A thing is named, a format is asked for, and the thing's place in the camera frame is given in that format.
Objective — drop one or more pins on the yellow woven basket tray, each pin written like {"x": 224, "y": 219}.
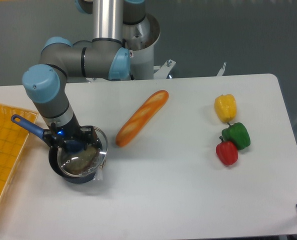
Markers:
{"x": 12, "y": 141}

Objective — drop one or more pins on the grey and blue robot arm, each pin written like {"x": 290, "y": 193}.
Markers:
{"x": 107, "y": 57}

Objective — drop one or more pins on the orange baguette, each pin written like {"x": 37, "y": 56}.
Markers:
{"x": 141, "y": 117}

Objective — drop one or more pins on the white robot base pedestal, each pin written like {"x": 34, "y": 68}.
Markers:
{"x": 140, "y": 40}

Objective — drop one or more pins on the red bell pepper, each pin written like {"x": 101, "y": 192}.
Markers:
{"x": 227, "y": 152}

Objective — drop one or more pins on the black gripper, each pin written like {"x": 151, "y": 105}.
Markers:
{"x": 57, "y": 134}

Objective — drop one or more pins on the dark blue saucepan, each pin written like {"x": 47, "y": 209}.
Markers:
{"x": 37, "y": 131}

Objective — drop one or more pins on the wrapped bread slice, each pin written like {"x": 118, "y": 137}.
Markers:
{"x": 83, "y": 165}

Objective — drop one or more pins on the green bell pepper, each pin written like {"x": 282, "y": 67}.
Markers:
{"x": 237, "y": 134}

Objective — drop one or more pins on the glass pot lid blue knob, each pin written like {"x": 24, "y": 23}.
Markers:
{"x": 71, "y": 146}

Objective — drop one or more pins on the yellow bell pepper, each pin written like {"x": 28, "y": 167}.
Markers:
{"x": 225, "y": 107}

